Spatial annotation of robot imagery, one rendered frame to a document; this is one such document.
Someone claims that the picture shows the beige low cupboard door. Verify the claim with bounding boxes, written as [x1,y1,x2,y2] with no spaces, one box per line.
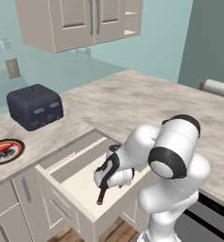
[0,203,34,242]

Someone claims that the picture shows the beige panel under drawer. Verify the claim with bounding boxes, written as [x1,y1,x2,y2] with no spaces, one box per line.
[118,188,153,234]

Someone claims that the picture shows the open beige drawer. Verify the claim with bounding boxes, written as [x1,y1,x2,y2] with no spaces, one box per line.
[34,128,156,242]

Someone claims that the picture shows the grey cupboard door handle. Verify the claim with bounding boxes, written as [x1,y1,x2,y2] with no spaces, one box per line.
[88,0,95,37]
[95,0,101,36]

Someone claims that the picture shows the grey low cupboard handle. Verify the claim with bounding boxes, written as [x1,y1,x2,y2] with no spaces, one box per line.
[0,226,9,242]

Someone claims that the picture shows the wide beige cupboard door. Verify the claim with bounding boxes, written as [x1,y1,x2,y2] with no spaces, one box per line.
[48,0,95,53]

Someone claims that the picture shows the red meat piece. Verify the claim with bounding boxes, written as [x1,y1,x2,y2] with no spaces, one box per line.
[0,142,16,157]

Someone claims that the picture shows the beige closed drawer front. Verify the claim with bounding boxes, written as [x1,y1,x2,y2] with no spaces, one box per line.
[0,181,21,222]

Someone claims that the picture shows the beige wall cupboard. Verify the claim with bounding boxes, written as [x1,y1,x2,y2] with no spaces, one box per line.
[15,0,145,54]

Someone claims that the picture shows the beige wall socket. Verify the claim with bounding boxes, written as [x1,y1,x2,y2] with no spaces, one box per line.
[4,57,22,80]

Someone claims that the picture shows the grey drawer handle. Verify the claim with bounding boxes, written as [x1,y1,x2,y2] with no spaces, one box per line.
[49,197,75,220]

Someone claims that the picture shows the white paper towel roll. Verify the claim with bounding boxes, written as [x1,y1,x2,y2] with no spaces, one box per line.
[203,78,224,100]

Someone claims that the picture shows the black and steel dishwasher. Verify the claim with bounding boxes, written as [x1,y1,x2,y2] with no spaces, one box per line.
[174,191,224,242]

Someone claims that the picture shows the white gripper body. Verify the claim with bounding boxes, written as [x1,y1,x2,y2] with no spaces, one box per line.
[107,167,136,190]

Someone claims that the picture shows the dark blue toaster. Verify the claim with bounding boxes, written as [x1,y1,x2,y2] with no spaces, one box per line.
[6,83,65,132]

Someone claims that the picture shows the narrow beige cupboard door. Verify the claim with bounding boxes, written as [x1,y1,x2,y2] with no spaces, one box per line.
[94,0,126,45]

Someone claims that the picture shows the beige base cupboard door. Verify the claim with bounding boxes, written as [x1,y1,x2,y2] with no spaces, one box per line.
[10,169,56,242]

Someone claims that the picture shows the grey base cupboard handle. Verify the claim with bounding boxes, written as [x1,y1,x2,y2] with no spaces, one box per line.
[20,176,33,204]

